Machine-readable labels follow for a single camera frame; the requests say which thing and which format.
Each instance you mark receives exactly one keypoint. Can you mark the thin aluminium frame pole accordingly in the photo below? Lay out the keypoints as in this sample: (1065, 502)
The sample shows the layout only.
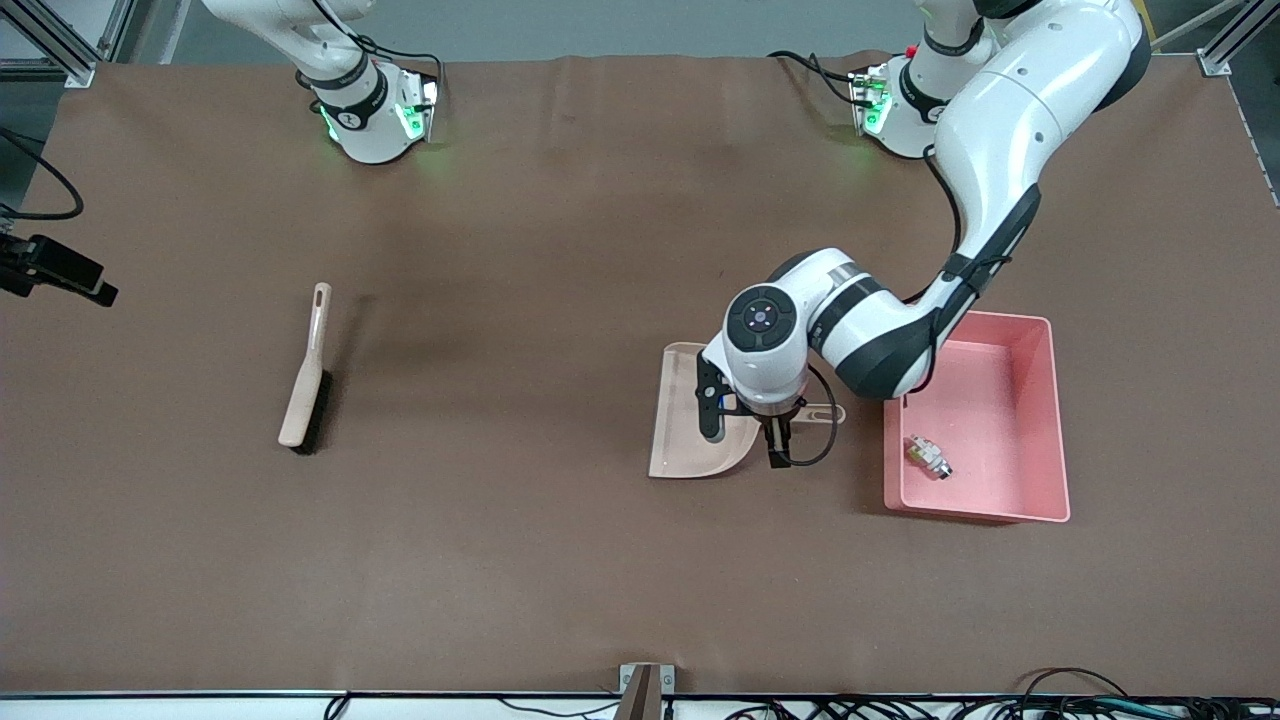
(118, 30)

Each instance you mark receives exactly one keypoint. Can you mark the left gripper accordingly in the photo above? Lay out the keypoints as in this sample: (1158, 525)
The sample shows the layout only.
(775, 432)

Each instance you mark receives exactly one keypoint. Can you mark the brown table mat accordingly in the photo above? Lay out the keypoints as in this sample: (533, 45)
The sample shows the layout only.
(500, 250)

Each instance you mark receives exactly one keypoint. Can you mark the metal table edge bracket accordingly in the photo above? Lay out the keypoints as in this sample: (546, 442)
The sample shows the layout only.
(645, 690)

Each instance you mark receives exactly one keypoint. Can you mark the beige plastic dustpan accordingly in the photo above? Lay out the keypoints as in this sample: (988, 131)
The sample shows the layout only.
(675, 440)

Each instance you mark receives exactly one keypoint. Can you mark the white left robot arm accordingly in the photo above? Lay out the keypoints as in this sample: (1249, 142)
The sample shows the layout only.
(1010, 120)

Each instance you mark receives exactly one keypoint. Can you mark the beige brush with black bristles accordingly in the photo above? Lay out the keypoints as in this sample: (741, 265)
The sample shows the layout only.
(300, 400)

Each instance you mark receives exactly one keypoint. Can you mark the aluminium frame profile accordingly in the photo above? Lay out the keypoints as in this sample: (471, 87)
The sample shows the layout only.
(60, 50)
(1225, 55)

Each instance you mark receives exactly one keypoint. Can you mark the small white green electronic part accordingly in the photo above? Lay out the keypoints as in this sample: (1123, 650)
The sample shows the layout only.
(928, 456)

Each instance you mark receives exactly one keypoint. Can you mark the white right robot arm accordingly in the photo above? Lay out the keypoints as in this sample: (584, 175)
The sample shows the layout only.
(365, 130)

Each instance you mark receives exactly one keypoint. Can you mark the pink plastic bin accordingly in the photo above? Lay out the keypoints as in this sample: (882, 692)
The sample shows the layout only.
(1000, 400)

